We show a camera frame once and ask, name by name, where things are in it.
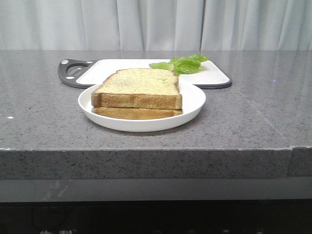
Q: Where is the green lettuce leaf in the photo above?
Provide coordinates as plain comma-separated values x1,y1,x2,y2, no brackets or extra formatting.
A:
149,54,209,75

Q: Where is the white curtain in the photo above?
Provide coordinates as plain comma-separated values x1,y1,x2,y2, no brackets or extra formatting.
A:
0,0,312,51

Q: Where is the bread slice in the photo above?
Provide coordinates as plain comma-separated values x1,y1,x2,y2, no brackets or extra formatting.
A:
92,107,183,120
91,68,182,110

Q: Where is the white round plate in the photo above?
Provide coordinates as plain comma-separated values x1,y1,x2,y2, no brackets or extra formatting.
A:
78,81,206,132

